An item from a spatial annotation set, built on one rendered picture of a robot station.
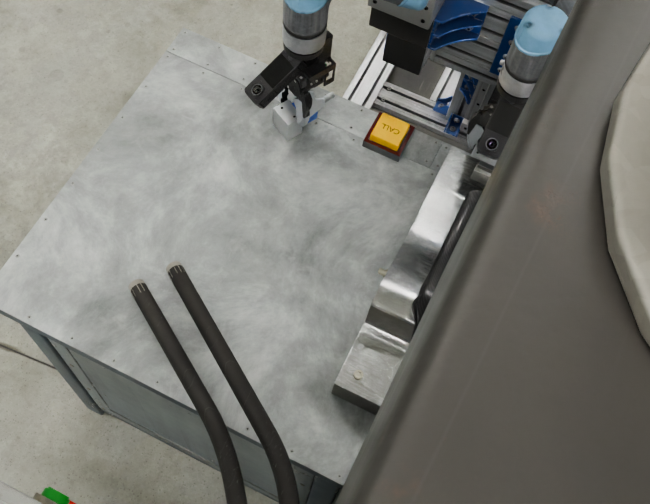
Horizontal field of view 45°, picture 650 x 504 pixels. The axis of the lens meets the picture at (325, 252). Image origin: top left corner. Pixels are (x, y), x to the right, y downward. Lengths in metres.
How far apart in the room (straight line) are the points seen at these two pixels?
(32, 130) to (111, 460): 1.07
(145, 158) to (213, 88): 0.21
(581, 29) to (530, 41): 1.14
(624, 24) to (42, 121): 2.55
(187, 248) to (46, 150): 1.20
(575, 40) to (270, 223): 1.34
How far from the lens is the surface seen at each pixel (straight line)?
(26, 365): 2.32
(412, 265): 1.35
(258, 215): 1.50
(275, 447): 1.22
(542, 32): 1.30
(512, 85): 1.38
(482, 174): 1.52
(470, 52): 1.84
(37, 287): 1.49
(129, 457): 2.19
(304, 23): 1.33
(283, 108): 1.56
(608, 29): 0.17
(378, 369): 1.33
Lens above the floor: 2.12
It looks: 64 degrees down
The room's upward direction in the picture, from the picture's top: 9 degrees clockwise
